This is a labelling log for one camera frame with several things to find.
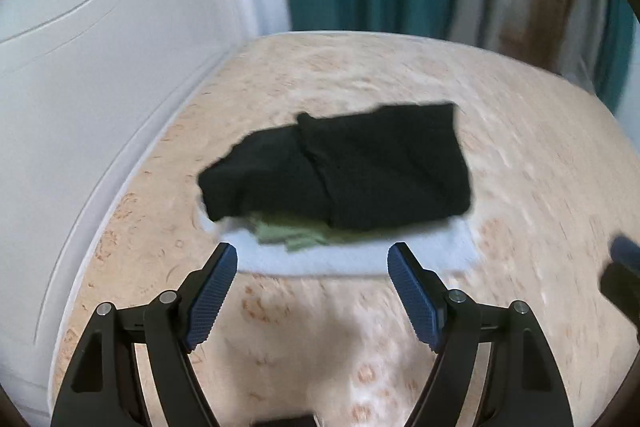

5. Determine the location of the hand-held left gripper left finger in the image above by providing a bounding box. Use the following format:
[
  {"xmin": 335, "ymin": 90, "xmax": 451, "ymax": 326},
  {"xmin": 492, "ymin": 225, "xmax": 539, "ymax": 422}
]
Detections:
[{"xmin": 50, "ymin": 242, "xmax": 239, "ymax": 427}]

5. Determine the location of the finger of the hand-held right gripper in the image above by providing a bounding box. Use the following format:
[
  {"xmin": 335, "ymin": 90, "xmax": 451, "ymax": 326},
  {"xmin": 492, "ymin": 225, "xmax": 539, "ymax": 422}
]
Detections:
[{"xmin": 599, "ymin": 234, "xmax": 640, "ymax": 325}]

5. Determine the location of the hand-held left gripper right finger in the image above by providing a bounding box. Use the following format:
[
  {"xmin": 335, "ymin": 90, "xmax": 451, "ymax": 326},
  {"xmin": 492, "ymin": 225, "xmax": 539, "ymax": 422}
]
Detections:
[{"xmin": 387, "ymin": 242, "xmax": 575, "ymax": 427}]

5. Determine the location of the light blue knit sweater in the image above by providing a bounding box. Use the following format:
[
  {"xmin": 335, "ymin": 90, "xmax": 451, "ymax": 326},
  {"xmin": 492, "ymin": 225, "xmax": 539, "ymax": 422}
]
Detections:
[{"xmin": 197, "ymin": 202, "xmax": 478, "ymax": 278}]

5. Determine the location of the green t-shirt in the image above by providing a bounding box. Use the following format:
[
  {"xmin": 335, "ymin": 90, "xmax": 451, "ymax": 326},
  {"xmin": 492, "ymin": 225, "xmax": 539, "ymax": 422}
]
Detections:
[{"xmin": 250, "ymin": 212, "xmax": 396, "ymax": 253}]

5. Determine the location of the black garment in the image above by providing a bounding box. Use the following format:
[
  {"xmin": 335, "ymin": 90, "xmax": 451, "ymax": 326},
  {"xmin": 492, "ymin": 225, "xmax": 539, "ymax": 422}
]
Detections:
[{"xmin": 197, "ymin": 102, "xmax": 473, "ymax": 232}]

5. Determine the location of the narrow teal curtain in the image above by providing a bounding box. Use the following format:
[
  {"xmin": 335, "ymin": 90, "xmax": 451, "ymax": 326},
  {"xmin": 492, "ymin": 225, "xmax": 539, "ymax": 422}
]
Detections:
[{"xmin": 595, "ymin": 0, "xmax": 638, "ymax": 112}]

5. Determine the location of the white carved headboard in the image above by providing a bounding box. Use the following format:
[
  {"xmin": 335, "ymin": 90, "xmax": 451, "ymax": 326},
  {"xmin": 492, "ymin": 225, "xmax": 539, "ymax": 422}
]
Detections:
[{"xmin": 0, "ymin": 0, "xmax": 261, "ymax": 408}]

